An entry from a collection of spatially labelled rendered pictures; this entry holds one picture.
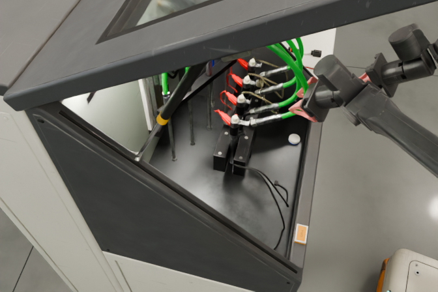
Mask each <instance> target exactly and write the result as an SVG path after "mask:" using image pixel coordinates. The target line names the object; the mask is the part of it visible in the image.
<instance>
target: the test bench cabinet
mask: <svg viewBox="0 0 438 292"><path fill-rule="evenodd" d="M102 252H103V254H104V256H105V258H106V259H107V261H108V263H109V265H110V267H111V269H112V271H113V272H114V274H115V276H116V278H117V279H118V281H119V283H120V285H121V287H122V289H123V291H124V292H255V291H250V290H247V289H243V288H239V287H235V286H232V285H228V284H223V283H220V282H216V281H213V280H209V279H206V278H202V277H199V276H194V275H191V274H187V273H183V272H179V271H176V270H172V269H167V268H165V267H160V266H157V265H153V264H150V263H146V262H142V261H138V260H135V259H130V258H128V257H123V256H120V255H116V254H111V253H109V252H104V251H102Z"/></svg>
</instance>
